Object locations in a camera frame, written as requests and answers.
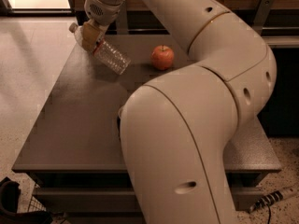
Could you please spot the wire mesh basket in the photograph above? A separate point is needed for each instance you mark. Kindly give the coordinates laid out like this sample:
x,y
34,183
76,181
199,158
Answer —
x,y
35,205

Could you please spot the blue soda can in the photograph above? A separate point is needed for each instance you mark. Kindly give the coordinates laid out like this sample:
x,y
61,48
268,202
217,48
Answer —
x,y
119,121

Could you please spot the left grey metal bracket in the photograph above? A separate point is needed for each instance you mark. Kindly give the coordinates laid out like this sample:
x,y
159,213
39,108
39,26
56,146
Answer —
x,y
122,22

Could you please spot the grey metal bracket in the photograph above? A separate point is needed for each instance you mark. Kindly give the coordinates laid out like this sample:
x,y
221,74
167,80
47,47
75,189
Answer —
x,y
122,22
261,15

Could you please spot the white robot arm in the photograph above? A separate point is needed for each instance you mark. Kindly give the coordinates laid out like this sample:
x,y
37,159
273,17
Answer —
x,y
175,127

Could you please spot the red apple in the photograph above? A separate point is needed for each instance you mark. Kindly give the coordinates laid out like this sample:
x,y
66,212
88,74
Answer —
x,y
162,57

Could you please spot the striped power strip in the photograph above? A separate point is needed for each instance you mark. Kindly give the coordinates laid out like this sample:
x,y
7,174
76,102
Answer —
x,y
274,197

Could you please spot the right grey metal bracket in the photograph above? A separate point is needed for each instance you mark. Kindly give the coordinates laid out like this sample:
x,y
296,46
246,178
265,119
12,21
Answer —
x,y
261,15

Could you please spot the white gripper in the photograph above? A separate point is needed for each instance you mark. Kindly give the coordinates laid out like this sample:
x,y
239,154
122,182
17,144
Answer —
x,y
99,12

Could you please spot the clear plastic water bottle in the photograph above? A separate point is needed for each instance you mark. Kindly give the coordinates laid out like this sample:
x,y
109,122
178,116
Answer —
x,y
103,51

